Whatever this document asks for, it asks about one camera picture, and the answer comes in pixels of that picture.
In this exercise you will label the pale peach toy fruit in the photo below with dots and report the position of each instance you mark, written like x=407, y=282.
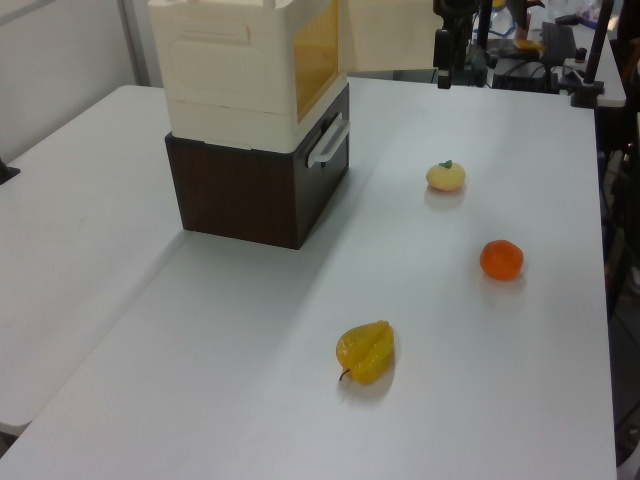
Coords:
x=446, y=177

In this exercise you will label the amber translucent cabinet door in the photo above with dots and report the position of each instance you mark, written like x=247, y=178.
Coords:
x=316, y=60

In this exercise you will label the red emergency stop button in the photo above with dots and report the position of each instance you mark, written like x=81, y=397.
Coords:
x=581, y=54

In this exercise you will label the yellow toy starfruit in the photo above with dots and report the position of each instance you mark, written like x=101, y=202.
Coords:
x=365, y=352

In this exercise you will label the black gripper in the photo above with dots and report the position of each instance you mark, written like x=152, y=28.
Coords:
x=452, y=15

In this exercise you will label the orange toy tangerine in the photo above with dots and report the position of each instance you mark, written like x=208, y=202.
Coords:
x=501, y=260

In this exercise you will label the dark brown wooden drawer box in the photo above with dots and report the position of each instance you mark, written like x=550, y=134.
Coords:
x=235, y=195

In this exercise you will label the thin black upright pole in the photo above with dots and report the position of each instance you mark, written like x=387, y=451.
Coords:
x=484, y=25

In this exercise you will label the small yellow packet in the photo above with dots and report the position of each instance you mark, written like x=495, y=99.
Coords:
x=527, y=46

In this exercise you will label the black electronics box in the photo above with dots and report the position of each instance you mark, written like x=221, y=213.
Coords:
x=525, y=75

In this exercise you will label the black pole with table clamp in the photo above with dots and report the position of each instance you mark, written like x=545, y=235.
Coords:
x=595, y=60

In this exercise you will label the black keyboard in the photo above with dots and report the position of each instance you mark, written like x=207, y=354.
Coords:
x=557, y=42

